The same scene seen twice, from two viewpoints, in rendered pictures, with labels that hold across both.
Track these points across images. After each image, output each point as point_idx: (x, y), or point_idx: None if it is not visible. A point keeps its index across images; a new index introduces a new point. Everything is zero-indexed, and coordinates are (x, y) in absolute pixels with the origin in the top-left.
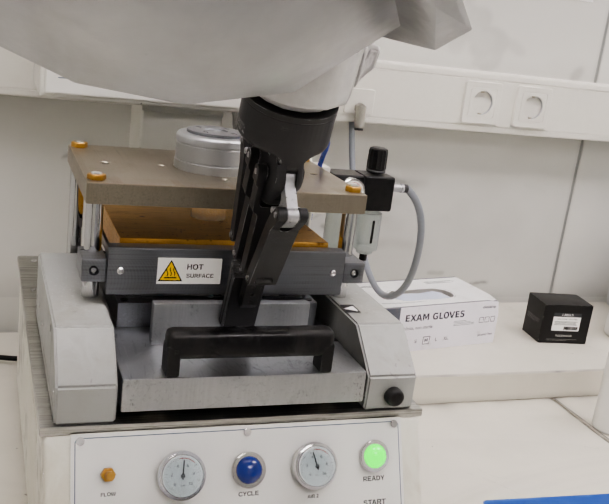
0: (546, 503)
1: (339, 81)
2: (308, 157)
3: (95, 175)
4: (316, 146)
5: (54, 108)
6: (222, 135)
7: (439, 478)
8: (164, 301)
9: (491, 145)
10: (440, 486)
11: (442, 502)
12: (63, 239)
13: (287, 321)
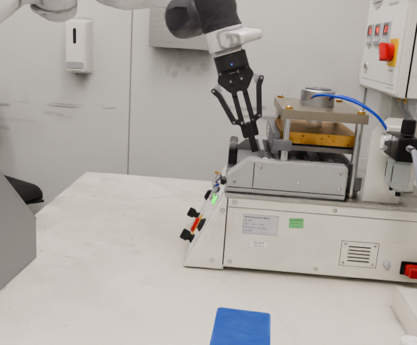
0: (262, 335)
1: (208, 44)
2: (218, 72)
3: (277, 95)
4: (217, 68)
5: None
6: (306, 87)
7: (297, 309)
8: (260, 138)
9: None
10: (287, 306)
11: (270, 300)
12: None
13: (259, 155)
